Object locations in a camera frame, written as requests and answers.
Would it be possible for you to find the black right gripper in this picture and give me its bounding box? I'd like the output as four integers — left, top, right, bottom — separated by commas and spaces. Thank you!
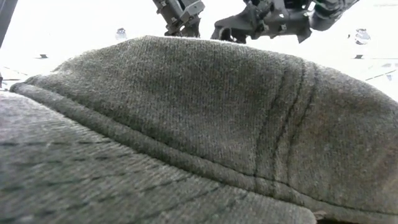
210, 0, 315, 44

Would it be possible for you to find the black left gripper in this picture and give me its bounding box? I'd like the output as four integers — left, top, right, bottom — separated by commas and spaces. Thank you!
151, 0, 206, 39

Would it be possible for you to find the dark grey baseball cap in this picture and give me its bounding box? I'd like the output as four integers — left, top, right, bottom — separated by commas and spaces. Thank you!
0, 35, 398, 224

